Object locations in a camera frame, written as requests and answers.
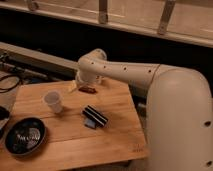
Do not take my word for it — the wooden board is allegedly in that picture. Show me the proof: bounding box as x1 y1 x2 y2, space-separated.
0 79 148 171

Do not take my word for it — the black white striped eraser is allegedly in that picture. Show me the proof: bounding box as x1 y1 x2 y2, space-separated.
82 106 108 127

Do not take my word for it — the metal railing frame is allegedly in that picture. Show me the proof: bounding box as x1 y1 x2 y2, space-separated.
0 0 213 48

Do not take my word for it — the small brown object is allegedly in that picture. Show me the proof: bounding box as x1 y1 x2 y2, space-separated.
78 86 97 94

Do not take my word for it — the black cable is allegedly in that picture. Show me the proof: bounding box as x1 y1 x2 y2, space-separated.
0 73 23 94

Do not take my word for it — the blue sponge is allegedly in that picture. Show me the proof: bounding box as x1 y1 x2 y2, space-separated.
84 119 96 129

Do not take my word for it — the dark round plate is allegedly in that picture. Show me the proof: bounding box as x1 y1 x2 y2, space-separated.
5 117 46 156

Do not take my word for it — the black object at left edge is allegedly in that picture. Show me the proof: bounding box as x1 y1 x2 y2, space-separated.
0 106 10 139

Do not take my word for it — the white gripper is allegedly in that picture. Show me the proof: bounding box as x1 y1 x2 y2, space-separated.
75 70 102 87

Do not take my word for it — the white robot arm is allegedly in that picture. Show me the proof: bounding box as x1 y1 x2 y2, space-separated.
76 49 213 171

